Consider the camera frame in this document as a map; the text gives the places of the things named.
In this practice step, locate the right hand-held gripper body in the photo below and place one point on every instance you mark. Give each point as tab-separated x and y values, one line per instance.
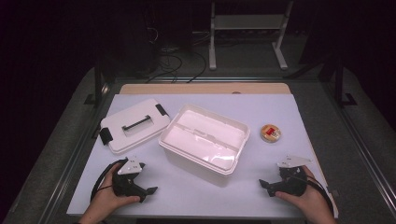
292	183

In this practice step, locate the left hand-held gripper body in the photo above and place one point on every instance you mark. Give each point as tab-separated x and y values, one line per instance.
124	186

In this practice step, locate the white plastic storage box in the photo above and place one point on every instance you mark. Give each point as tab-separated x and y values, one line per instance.
193	170

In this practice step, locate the round orange snack packet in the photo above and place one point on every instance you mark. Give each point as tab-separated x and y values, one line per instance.
271	133

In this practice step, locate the white plastic tray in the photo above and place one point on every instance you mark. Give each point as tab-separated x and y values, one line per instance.
202	137

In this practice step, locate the person's left hand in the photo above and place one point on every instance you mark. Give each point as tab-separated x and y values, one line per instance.
104	200

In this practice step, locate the person's right hand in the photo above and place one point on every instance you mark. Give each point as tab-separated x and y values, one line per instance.
311	202

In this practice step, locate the white table mat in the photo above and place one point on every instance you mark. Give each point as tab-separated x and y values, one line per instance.
274	105

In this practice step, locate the white metal stand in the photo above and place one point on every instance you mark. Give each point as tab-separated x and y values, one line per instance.
249	22

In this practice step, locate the black metal post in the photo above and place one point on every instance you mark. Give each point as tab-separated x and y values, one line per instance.
339	84
98	84

